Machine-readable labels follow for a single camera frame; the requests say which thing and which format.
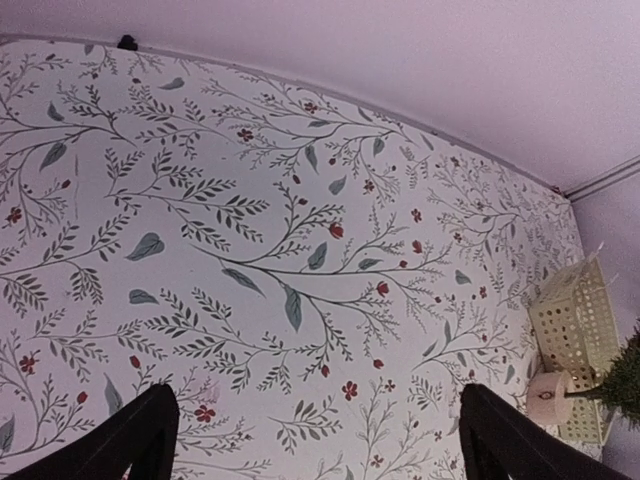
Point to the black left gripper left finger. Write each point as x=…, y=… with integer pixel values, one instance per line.
x=137, y=442

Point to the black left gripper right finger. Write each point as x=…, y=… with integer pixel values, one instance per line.
x=499, y=442

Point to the clear string light garland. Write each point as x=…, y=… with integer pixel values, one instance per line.
x=590, y=268

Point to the pale round tree base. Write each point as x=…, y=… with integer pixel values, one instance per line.
x=547, y=403

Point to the small green christmas tree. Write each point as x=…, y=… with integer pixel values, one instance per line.
x=619, y=390

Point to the cream perforated plastic basket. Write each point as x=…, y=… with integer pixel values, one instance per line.
x=576, y=331

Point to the floral patterned table mat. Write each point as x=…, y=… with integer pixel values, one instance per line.
x=316, y=281

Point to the black corner clip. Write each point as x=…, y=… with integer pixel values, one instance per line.
x=128, y=43

